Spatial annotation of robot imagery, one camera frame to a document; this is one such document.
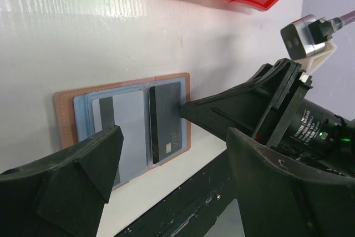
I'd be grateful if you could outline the white card grey stripe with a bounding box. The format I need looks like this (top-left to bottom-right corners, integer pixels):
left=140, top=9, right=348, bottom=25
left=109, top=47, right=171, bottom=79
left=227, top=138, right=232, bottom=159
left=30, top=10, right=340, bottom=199
left=92, top=90, right=148, bottom=187

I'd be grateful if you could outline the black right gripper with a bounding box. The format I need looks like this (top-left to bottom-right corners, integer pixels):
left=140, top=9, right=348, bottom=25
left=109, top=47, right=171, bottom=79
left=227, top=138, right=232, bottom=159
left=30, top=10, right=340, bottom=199
left=180, top=58, right=354, bottom=177

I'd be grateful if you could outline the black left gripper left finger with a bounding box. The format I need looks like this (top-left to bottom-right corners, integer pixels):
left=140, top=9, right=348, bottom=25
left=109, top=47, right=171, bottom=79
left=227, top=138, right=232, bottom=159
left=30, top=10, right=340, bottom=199
left=1, top=126, right=124, bottom=236

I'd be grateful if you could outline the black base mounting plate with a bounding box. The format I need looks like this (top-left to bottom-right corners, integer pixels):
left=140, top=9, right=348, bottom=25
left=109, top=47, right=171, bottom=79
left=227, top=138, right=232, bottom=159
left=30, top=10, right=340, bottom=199
left=117, top=152, right=236, bottom=237

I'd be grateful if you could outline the brown leather card holder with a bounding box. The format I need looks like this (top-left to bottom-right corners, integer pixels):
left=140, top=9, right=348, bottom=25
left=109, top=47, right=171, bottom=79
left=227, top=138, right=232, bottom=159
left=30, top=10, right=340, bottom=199
left=54, top=73, right=191, bottom=188

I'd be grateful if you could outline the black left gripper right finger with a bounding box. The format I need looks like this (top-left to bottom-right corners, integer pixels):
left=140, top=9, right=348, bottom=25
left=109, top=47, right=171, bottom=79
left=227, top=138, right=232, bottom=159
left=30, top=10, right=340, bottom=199
left=226, top=128, right=354, bottom=236

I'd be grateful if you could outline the dark grey VIP card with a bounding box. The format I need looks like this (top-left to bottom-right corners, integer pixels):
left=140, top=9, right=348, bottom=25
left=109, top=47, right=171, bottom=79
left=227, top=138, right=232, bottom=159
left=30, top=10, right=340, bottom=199
left=149, top=82, right=182, bottom=164

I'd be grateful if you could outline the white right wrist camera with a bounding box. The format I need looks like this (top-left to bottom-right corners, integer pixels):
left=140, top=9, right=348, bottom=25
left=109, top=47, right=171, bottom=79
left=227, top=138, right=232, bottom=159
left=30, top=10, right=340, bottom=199
left=280, top=14, right=337, bottom=75

